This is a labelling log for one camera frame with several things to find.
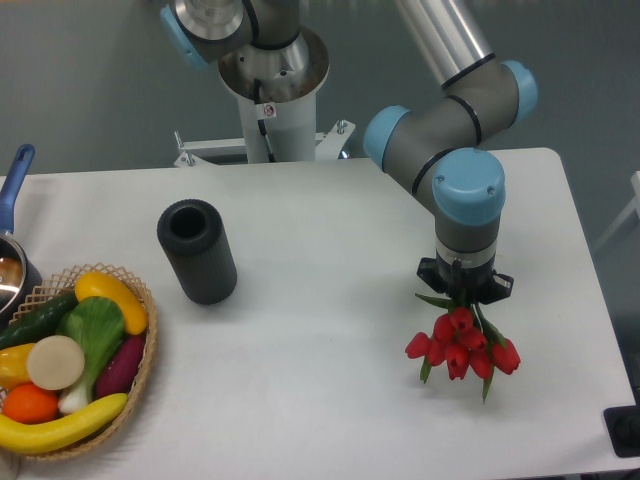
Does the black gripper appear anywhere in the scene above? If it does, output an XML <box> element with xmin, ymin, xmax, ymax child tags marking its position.
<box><xmin>417</xmin><ymin>256</ymin><xmax>514</xmax><ymax>304</ymax></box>

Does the red tulip bouquet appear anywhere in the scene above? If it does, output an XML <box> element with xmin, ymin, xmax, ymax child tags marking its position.
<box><xmin>404</xmin><ymin>291</ymin><xmax>521</xmax><ymax>398</ymax></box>

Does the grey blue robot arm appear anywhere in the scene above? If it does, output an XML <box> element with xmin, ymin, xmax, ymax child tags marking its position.
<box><xmin>160</xmin><ymin>1</ymin><xmax>538</xmax><ymax>306</ymax></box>

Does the black device at edge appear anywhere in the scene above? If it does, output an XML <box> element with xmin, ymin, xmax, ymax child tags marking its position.
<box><xmin>603</xmin><ymin>405</ymin><xmax>639</xmax><ymax>458</ymax></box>

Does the dark grey ribbed vase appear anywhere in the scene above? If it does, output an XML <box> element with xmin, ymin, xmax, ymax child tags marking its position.
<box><xmin>157</xmin><ymin>199</ymin><xmax>238</xmax><ymax>305</ymax></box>

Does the purple eggplant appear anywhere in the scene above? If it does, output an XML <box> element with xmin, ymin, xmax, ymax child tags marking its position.
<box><xmin>94</xmin><ymin>336</ymin><xmax>145</xmax><ymax>399</ymax></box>

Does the yellow squash upper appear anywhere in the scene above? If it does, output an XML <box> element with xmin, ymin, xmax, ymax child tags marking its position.
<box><xmin>74</xmin><ymin>271</ymin><xmax>148</xmax><ymax>335</ymax></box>

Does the green bok choy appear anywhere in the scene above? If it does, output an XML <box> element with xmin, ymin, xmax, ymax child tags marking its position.
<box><xmin>56</xmin><ymin>296</ymin><xmax>124</xmax><ymax>415</ymax></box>

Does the woven wicker basket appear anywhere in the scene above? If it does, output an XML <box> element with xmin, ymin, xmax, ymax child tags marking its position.
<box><xmin>1</xmin><ymin>263</ymin><xmax>157</xmax><ymax>460</ymax></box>

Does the beige round disc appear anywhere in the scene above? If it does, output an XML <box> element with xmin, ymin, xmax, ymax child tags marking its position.
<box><xmin>26</xmin><ymin>335</ymin><xmax>85</xmax><ymax>391</ymax></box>

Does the green cucumber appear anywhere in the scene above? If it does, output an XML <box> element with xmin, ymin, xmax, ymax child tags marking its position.
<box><xmin>1</xmin><ymin>292</ymin><xmax>78</xmax><ymax>350</ymax></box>

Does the orange fruit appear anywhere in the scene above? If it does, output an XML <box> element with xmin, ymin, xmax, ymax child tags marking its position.
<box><xmin>2</xmin><ymin>383</ymin><xmax>58</xmax><ymax>424</ymax></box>

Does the yellow bell pepper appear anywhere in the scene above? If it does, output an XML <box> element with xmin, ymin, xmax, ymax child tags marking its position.
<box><xmin>0</xmin><ymin>343</ymin><xmax>35</xmax><ymax>391</ymax></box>

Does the yellow banana squash lower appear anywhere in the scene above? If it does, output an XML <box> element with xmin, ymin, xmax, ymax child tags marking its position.
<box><xmin>1</xmin><ymin>393</ymin><xmax>128</xmax><ymax>455</ymax></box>

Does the white frame at right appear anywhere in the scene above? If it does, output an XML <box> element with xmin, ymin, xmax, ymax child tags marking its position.
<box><xmin>593</xmin><ymin>171</ymin><xmax>639</xmax><ymax>255</ymax></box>

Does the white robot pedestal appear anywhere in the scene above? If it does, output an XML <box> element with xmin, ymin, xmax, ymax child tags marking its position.
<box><xmin>174</xmin><ymin>26</ymin><xmax>356</xmax><ymax>167</ymax></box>

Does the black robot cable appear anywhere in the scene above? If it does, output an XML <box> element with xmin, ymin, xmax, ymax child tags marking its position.
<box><xmin>252</xmin><ymin>78</ymin><xmax>278</xmax><ymax>164</ymax></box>

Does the blue handled saucepan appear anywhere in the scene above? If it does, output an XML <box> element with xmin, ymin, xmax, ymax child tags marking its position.
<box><xmin>1</xmin><ymin>144</ymin><xmax>42</xmax><ymax>329</ymax></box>

